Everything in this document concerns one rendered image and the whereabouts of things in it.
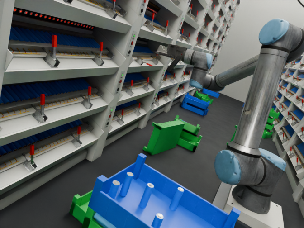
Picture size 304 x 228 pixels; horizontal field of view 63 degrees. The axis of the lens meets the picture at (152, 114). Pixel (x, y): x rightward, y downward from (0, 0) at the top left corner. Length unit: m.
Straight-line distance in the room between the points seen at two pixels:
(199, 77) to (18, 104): 1.04
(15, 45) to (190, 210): 0.65
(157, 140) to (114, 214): 1.04
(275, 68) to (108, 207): 0.87
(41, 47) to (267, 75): 0.87
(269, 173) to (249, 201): 0.17
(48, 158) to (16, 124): 0.26
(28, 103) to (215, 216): 0.66
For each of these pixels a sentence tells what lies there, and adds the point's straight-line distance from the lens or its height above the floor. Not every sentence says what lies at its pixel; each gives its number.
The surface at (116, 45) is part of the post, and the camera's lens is 1.20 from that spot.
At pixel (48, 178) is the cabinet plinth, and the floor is 0.02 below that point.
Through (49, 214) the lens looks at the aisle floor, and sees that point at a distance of 1.06.
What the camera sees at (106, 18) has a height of 0.71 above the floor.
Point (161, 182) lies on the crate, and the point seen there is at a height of 0.35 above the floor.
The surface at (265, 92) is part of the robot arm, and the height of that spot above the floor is 0.65.
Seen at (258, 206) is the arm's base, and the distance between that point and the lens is 1.35.
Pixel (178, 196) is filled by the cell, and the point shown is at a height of 0.37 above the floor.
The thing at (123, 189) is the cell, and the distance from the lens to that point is 0.66.
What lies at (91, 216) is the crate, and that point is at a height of 0.30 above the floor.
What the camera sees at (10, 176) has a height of 0.15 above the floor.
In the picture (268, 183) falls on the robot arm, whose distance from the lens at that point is 1.32.
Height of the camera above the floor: 0.73
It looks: 18 degrees down
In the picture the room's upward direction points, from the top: 20 degrees clockwise
